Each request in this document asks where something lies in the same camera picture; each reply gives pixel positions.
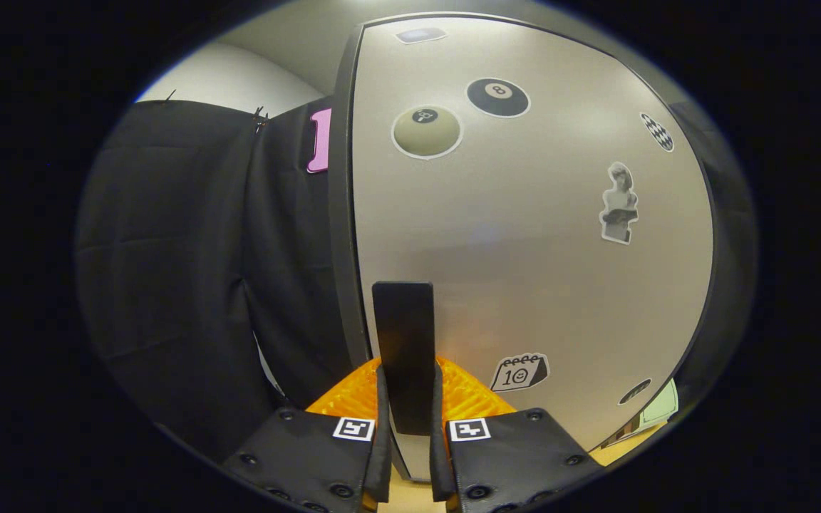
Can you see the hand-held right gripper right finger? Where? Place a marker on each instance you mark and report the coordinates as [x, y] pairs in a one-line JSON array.
[[442, 477]]

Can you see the pale green book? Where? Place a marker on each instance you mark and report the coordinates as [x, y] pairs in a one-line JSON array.
[[660, 407]]

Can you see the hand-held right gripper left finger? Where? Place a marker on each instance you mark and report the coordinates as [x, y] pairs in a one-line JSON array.
[[378, 477]]

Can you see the black backdrop cloth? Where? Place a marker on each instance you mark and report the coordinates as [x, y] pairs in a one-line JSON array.
[[168, 249]]

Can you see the grey cabinet door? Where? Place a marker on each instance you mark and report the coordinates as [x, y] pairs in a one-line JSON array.
[[524, 249]]

